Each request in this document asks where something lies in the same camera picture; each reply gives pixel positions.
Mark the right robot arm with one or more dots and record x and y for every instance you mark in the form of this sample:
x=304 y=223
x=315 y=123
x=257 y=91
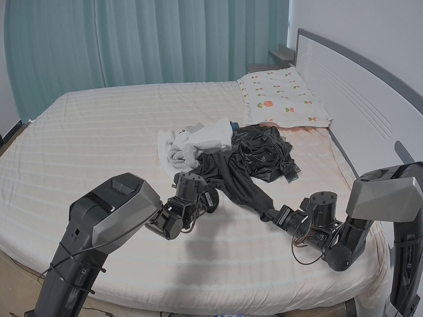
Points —
x=380 y=193

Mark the white printed pillow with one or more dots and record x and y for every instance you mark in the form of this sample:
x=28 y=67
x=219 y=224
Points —
x=281 y=94

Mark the bed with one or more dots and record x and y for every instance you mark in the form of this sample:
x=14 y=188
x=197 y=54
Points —
x=99 y=137

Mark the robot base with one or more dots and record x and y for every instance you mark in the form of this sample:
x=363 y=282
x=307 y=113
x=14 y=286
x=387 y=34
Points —
x=224 y=315

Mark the black T-shirt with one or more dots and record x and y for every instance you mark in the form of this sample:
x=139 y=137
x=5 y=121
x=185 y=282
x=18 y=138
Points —
x=231 y=177

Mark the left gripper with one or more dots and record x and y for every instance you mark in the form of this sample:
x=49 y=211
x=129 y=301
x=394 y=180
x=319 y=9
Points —
x=209 y=199

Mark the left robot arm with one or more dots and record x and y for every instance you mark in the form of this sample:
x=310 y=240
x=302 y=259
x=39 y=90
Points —
x=99 y=210

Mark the black shiny garment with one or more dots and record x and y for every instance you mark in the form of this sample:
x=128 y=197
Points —
x=264 y=150

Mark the pile of clothes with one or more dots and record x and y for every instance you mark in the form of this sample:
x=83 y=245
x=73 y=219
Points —
x=211 y=134

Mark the grey bedside table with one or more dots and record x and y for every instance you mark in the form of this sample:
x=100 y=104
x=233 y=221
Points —
x=261 y=68

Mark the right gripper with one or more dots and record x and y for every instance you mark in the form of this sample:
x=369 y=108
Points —
x=290 y=221

